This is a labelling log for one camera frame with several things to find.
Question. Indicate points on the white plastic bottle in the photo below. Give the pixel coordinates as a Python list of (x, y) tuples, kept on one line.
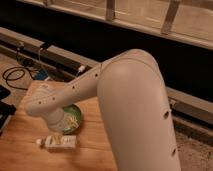
[(63, 142)]

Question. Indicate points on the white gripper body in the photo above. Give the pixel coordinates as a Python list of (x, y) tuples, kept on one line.
[(57, 123)]

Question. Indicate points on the black object at left edge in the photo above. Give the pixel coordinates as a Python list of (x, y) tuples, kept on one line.
[(5, 109)]

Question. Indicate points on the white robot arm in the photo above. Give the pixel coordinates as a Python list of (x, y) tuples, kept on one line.
[(134, 106)]

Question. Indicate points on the green ceramic bowl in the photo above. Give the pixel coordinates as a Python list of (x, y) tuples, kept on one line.
[(72, 110)]

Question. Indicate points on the white cable plug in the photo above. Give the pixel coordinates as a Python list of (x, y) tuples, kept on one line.
[(81, 69)]

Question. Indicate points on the blue box on floor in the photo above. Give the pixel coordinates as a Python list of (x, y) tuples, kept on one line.
[(41, 75)]

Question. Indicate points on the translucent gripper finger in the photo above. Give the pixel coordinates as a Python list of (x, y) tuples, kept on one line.
[(54, 139), (72, 121)]

